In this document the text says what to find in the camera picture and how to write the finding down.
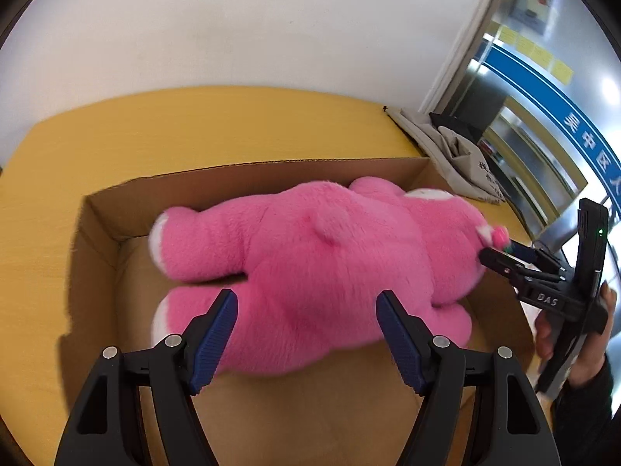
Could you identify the cartoon poster on glass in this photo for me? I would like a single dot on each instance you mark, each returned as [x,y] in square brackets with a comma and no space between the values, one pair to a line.
[533,13]

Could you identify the person right hand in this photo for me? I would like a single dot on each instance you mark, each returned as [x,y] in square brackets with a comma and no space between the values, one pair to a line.
[592,355]

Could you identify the pink bear plush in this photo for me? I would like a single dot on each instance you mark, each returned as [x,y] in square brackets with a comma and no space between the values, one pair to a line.
[308,264]

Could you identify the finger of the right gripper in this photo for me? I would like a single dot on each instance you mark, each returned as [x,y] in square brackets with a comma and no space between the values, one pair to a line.
[516,271]
[538,255]

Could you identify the yellow sticky notes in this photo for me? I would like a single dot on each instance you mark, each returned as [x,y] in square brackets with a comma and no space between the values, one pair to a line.
[504,36]

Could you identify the blue window banner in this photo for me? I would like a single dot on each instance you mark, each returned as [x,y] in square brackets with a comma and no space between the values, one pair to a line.
[565,114]

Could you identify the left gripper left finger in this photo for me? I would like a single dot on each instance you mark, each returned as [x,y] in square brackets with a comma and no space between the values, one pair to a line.
[107,425]

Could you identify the grey canvas tote bag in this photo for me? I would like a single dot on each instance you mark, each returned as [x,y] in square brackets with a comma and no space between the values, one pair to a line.
[457,159]

